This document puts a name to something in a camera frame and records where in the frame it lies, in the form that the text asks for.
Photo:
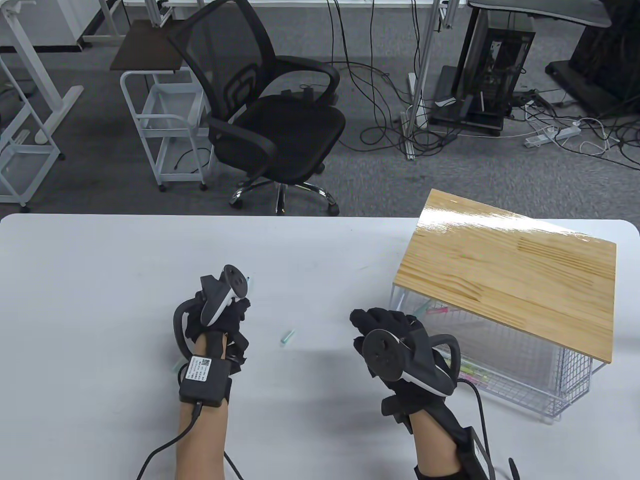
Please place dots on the black stand base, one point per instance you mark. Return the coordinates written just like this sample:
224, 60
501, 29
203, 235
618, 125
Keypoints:
600, 60

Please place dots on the white standing desk leg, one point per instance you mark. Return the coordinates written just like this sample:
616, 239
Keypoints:
59, 107

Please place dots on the person's right forearm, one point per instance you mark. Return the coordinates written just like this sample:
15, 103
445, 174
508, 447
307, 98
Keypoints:
435, 445

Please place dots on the white cabinet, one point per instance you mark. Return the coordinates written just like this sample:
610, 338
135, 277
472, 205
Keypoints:
60, 20

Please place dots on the black computer tower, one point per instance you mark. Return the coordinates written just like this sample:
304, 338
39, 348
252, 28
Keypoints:
495, 65

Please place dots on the white power strip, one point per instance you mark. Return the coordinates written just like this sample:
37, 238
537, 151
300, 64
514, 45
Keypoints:
550, 135

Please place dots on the aluminium frame leg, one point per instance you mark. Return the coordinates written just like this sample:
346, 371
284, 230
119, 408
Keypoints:
423, 65

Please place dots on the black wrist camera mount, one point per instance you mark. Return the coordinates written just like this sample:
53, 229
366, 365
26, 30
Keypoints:
397, 412
239, 352

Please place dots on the person's right hand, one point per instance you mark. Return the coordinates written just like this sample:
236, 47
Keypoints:
385, 319

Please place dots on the white cart with brown top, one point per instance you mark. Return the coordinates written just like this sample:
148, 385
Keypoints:
150, 47

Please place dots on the black wrist-worn box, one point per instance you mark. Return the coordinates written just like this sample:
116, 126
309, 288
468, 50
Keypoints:
477, 452
205, 380

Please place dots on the person's left forearm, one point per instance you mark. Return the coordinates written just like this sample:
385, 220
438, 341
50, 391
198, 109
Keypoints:
200, 440

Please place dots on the person's left hand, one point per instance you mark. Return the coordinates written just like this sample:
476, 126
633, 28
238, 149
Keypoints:
230, 317

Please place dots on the black mesh office chair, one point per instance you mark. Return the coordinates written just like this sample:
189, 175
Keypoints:
280, 125

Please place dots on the grey black hand tracker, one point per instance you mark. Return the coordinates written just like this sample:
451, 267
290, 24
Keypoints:
215, 300
382, 355

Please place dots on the grey desk top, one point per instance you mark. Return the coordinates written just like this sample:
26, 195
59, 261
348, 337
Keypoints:
550, 12

